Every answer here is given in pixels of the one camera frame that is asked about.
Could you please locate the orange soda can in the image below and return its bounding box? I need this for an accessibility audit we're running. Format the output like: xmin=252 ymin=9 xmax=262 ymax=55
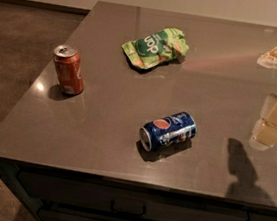
xmin=52 ymin=44 xmax=84 ymax=95

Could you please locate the dark drawer handle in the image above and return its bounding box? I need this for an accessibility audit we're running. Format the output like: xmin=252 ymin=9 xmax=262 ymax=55
xmin=110 ymin=200 xmax=147 ymax=218

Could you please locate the green chip bag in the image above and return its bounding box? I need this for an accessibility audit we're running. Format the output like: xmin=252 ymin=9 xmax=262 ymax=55
xmin=121 ymin=28 xmax=189 ymax=70

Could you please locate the blue pepsi can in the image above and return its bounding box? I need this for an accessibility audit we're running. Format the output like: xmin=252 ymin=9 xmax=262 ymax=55
xmin=139 ymin=112 xmax=197 ymax=152

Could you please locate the dark cabinet drawer front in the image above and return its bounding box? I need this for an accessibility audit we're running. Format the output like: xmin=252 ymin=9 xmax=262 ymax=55
xmin=17 ymin=171 xmax=248 ymax=221

